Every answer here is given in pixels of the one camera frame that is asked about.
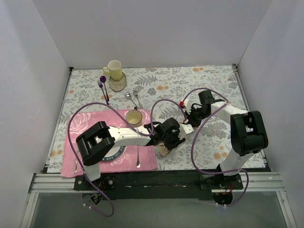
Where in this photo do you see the beige linen napkin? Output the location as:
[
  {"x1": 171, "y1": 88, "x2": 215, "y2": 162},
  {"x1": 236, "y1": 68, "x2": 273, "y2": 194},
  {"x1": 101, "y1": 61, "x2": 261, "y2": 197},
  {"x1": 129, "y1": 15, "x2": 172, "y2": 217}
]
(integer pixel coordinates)
[{"x1": 157, "y1": 132, "x2": 193, "y2": 158}]

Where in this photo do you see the silver fork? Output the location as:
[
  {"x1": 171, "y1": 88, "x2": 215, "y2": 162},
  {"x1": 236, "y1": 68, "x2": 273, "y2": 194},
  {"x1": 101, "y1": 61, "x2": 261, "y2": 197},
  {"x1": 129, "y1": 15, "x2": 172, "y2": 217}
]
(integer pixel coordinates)
[
  {"x1": 74, "y1": 149, "x2": 79, "y2": 173},
  {"x1": 133, "y1": 90, "x2": 143, "y2": 109}
]

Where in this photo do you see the silver spoon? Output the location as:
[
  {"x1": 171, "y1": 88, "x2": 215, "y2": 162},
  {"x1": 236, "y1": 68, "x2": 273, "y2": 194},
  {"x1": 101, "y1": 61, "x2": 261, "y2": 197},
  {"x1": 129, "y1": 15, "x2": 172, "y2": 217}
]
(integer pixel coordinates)
[
  {"x1": 136, "y1": 147, "x2": 141, "y2": 168},
  {"x1": 124, "y1": 92, "x2": 138, "y2": 108}
]

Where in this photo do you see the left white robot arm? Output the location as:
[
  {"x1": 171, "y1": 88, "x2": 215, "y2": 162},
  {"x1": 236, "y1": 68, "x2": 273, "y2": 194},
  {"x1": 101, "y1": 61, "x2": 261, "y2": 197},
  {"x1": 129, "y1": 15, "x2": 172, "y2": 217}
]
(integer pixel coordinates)
[{"x1": 76, "y1": 118, "x2": 193, "y2": 190}]

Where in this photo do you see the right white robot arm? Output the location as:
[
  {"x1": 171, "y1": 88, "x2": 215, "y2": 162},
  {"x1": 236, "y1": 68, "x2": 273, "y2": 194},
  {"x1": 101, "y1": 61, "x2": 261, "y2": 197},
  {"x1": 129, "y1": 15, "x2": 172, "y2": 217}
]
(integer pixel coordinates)
[{"x1": 180, "y1": 88, "x2": 268, "y2": 189}]

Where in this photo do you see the cream mug dark rim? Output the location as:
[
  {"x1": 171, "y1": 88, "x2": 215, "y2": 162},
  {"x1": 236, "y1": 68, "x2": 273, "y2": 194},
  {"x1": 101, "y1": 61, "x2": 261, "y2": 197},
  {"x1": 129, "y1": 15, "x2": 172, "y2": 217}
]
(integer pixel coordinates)
[{"x1": 125, "y1": 107, "x2": 143, "y2": 127}]

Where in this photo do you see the pink floral placemat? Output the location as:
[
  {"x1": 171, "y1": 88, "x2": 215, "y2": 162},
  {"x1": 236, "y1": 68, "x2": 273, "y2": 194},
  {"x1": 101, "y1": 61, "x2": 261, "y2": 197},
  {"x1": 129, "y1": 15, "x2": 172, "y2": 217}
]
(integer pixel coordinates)
[{"x1": 61, "y1": 110, "x2": 158, "y2": 178}]

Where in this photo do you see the floral tablecloth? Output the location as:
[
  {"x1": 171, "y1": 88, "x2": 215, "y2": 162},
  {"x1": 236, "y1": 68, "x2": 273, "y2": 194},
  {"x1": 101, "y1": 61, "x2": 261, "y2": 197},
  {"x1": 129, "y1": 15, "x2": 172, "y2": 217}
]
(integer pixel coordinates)
[{"x1": 47, "y1": 66, "x2": 246, "y2": 174}]

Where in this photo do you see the silver spoon on placemat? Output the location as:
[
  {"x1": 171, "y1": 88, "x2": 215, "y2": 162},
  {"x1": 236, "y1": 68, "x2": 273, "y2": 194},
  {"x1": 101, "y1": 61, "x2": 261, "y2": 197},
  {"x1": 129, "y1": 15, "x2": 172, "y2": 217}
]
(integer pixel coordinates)
[{"x1": 136, "y1": 147, "x2": 141, "y2": 168}]

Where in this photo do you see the white plate teal rim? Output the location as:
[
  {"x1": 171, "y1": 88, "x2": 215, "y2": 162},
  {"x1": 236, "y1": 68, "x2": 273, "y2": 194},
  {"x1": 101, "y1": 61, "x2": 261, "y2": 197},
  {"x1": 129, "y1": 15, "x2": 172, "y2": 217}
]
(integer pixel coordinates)
[{"x1": 102, "y1": 146, "x2": 125, "y2": 162}]

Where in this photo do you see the woven round coaster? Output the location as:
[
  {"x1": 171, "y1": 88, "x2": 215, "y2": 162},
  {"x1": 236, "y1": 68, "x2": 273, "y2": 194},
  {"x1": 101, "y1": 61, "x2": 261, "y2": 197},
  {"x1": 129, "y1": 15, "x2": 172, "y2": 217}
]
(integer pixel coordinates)
[{"x1": 109, "y1": 72, "x2": 127, "y2": 92}]

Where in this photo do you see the purple plastic fork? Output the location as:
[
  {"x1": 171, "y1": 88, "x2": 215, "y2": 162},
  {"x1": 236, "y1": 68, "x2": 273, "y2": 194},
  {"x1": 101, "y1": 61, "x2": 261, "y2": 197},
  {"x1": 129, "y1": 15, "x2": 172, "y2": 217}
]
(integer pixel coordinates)
[{"x1": 97, "y1": 79, "x2": 109, "y2": 105}]

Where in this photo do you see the yellow mug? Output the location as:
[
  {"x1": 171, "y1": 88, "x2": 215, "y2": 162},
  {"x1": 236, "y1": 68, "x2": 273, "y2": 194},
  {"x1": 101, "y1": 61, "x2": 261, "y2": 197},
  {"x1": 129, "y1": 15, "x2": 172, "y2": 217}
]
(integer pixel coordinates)
[{"x1": 103, "y1": 60, "x2": 123, "y2": 81}]

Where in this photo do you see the purple plastic spoon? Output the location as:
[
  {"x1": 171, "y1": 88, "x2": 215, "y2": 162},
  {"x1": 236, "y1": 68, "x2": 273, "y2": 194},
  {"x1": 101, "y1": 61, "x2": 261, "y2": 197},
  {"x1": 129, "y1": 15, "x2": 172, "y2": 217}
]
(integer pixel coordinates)
[{"x1": 99, "y1": 76, "x2": 109, "y2": 105}]

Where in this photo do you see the silver fork on placemat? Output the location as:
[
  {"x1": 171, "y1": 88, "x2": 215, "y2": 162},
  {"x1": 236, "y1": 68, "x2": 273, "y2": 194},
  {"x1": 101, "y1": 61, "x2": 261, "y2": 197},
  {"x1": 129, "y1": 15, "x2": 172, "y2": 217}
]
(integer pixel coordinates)
[{"x1": 74, "y1": 149, "x2": 79, "y2": 173}]

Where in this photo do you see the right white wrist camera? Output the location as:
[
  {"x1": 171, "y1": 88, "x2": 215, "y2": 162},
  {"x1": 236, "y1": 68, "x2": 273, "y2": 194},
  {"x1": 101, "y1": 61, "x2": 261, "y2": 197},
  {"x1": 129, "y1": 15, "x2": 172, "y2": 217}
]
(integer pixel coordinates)
[{"x1": 180, "y1": 99, "x2": 191, "y2": 118}]

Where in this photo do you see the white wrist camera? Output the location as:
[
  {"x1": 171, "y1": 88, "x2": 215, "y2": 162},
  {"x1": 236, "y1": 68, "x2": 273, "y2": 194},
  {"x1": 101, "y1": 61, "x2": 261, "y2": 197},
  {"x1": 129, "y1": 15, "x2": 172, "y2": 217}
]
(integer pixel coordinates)
[
  {"x1": 180, "y1": 99, "x2": 191, "y2": 118},
  {"x1": 179, "y1": 123, "x2": 194, "y2": 139}
]

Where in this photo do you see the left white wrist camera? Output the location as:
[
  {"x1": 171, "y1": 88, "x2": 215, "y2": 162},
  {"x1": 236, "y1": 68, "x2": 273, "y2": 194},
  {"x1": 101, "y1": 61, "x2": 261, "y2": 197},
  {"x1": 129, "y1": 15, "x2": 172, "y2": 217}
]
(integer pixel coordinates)
[{"x1": 179, "y1": 123, "x2": 194, "y2": 139}]

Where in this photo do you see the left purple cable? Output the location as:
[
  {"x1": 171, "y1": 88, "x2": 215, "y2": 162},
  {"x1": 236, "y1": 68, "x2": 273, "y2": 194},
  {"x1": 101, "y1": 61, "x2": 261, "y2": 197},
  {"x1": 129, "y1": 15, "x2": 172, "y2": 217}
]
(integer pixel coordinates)
[{"x1": 66, "y1": 99, "x2": 190, "y2": 218}]

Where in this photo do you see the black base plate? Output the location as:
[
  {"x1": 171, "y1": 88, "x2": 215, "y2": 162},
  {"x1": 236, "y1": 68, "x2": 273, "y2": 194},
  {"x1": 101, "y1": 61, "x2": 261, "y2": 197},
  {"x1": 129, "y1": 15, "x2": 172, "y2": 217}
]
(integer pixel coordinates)
[{"x1": 74, "y1": 170, "x2": 245, "y2": 204}]

